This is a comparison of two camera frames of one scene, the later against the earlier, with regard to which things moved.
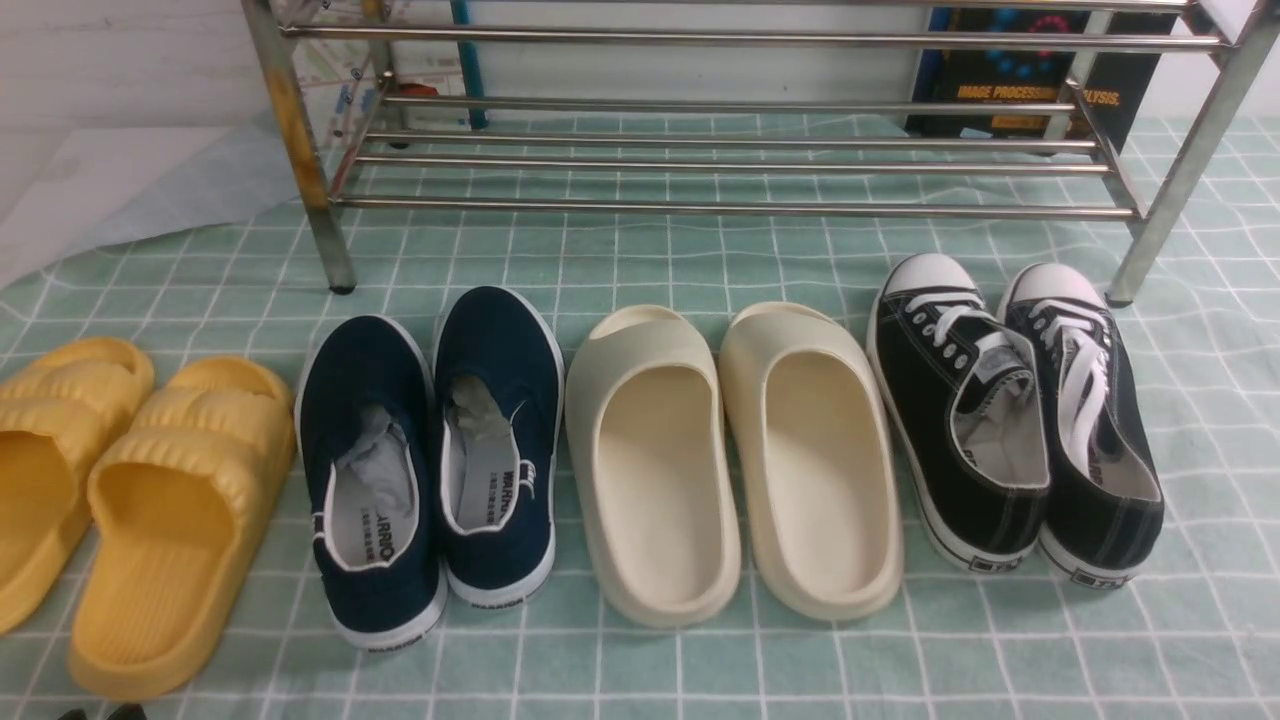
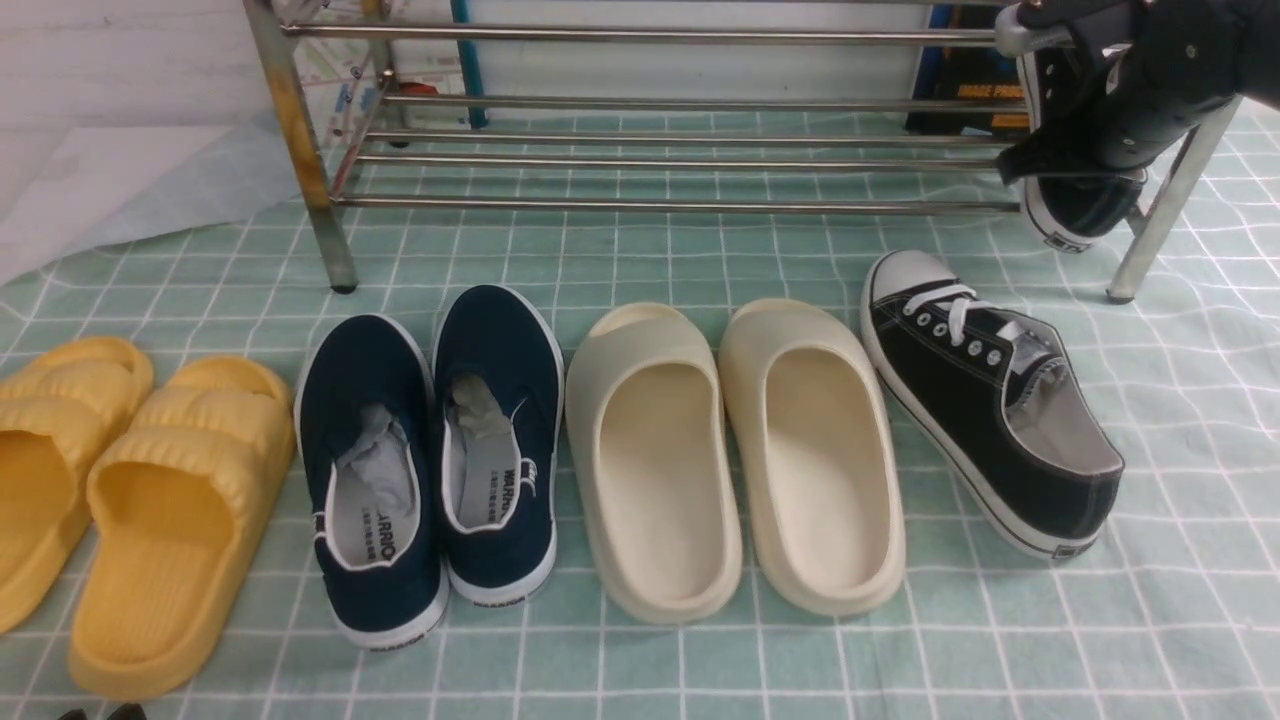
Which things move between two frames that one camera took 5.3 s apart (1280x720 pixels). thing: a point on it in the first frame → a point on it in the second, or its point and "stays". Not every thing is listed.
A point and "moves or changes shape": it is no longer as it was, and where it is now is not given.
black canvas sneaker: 1105,507 → 1106,118
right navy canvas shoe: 499,381 stays
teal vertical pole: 470,65 stays
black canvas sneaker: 962,389 moves or changes shape
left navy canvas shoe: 371,448 stays
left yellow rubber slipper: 61,402 stays
